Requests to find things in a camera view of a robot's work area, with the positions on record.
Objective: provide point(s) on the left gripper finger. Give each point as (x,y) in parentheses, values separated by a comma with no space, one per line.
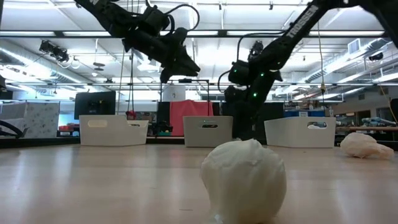
(183,65)
(165,76)

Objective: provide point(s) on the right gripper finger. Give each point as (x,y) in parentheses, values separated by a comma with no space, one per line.
(239,129)
(251,129)

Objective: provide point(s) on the white garlic bulb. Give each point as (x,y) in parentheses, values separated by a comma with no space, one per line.
(245,183)

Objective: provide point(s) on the cream garlic bulb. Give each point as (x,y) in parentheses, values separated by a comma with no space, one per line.
(363,146)

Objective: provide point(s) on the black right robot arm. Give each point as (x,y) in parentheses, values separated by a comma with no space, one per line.
(298,28)

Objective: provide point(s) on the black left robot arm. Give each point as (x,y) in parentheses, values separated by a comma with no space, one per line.
(109,15)

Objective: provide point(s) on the white box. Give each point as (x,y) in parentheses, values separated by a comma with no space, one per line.
(174,92)

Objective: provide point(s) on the black panel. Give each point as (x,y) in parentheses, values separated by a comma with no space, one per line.
(275,110)

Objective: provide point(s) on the grey plastic basket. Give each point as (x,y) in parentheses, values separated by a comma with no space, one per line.
(206,137)

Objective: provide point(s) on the red cloth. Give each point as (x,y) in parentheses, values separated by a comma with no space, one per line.
(189,109)

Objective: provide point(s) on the red clamp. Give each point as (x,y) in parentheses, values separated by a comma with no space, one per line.
(131,114)

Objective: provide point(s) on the blue box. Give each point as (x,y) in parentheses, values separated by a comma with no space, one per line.
(303,113)

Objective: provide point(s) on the overhead LED light bar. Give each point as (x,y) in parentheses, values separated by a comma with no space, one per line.
(87,33)

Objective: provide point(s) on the black horizontal rig bar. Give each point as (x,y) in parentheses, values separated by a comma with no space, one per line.
(311,84)

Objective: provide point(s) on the black monitor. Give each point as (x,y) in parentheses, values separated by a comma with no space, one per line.
(94,105)

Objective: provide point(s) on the translucent white plastic basket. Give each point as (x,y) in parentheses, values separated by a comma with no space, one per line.
(109,133)

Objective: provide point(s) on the wooden side table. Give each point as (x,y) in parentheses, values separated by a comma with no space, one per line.
(373,128)

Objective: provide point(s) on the speckled white panel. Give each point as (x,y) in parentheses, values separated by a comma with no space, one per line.
(34,116)

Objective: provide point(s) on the black rack frame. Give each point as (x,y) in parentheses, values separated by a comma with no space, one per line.
(186,81)

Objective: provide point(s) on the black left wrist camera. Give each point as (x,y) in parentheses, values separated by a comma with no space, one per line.
(154,20)

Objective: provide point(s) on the black overhead camera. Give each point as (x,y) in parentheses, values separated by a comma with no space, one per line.
(255,46)

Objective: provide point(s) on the black ceiling camera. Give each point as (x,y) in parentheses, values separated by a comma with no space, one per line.
(54,51)

